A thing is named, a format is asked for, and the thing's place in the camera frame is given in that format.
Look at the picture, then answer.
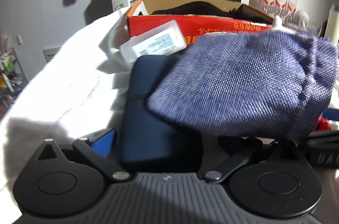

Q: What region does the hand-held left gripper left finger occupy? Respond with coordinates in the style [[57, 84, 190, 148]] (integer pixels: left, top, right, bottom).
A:
[[34, 128, 132, 183]]

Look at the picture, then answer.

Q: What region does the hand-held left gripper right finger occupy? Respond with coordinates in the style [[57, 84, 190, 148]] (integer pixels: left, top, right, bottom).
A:
[[203, 136, 308, 184]]

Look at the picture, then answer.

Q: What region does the dark blue zip case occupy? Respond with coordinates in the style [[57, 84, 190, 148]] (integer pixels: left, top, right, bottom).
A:
[[118, 53, 205, 173]]

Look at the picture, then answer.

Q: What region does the blue woven drawstring pouch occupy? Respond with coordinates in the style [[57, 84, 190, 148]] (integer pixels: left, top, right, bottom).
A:
[[146, 28, 339, 142]]

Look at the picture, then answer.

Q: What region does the white plastic case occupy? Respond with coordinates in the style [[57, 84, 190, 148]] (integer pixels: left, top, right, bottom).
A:
[[120, 20, 187, 66]]

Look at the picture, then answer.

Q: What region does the orange cardboard box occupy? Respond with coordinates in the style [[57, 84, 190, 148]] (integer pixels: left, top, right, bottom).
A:
[[125, 0, 276, 49]]

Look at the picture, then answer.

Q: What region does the red crumpled wrapper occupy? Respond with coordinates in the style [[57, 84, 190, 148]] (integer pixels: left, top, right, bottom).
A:
[[316, 113, 333, 132]]

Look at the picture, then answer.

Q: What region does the white fluffy blanket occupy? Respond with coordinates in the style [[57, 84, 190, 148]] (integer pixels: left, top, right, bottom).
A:
[[0, 7, 187, 196]]

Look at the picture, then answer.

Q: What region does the metal storage rack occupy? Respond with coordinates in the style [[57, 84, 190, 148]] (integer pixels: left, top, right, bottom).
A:
[[0, 47, 28, 109]]

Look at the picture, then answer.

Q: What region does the black cloth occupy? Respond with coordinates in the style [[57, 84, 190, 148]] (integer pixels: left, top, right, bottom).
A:
[[152, 1, 275, 25]]

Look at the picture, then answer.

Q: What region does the white wall socket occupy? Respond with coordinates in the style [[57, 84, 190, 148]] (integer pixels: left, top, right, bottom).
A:
[[43, 47, 63, 62]]

